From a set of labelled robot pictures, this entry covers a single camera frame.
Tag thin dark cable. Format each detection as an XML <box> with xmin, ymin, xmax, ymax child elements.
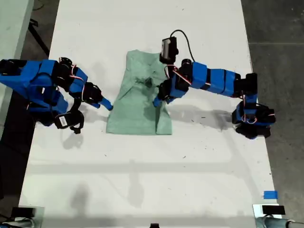
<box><xmin>32</xmin><ymin>0</ymin><xmax>46</xmax><ymax>10</ymax></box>

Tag pale side table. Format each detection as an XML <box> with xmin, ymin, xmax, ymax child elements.
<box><xmin>0</xmin><ymin>0</ymin><xmax>35</xmax><ymax>141</ymax></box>

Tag small black box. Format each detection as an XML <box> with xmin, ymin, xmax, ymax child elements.
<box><xmin>262</xmin><ymin>205</ymin><xmax>285</xmax><ymax>216</ymax></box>
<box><xmin>10</xmin><ymin>207</ymin><xmax>37</xmax><ymax>217</ymax></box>

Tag pale green T-shirt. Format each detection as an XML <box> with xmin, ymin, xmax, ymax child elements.
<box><xmin>105</xmin><ymin>49</ymin><xmax>173</xmax><ymax>136</ymax></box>

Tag blue tape strip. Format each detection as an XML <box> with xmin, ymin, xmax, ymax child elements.
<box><xmin>263</xmin><ymin>190</ymin><xmax>278</xmax><ymax>200</ymax></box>

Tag short black camera stalk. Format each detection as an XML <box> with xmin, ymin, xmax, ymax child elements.
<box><xmin>70</xmin><ymin>98</ymin><xmax>83</xmax><ymax>114</ymax></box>
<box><xmin>165</xmin><ymin>62</ymin><xmax>179</xmax><ymax>73</ymax></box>

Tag black stand leg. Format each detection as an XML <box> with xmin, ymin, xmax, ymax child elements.
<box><xmin>28</xmin><ymin>20</ymin><xmax>50</xmax><ymax>57</ymax></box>

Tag black camera box with label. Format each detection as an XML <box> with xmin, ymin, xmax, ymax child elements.
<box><xmin>54</xmin><ymin>111</ymin><xmax>86</xmax><ymax>135</ymax></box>
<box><xmin>159</xmin><ymin>37</ymin><xmax>179</xmax><ymax>64</ymax></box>

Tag grey metal clamp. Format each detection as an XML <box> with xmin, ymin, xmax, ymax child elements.
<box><xmin>0</xmin><ymin>218</ymin><xmax>35</xmax><ymax>228</ymax></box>
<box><xmin>255</xmin><ymin>216</ymin><xmax>304</xmax><ymax>228</ymax></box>

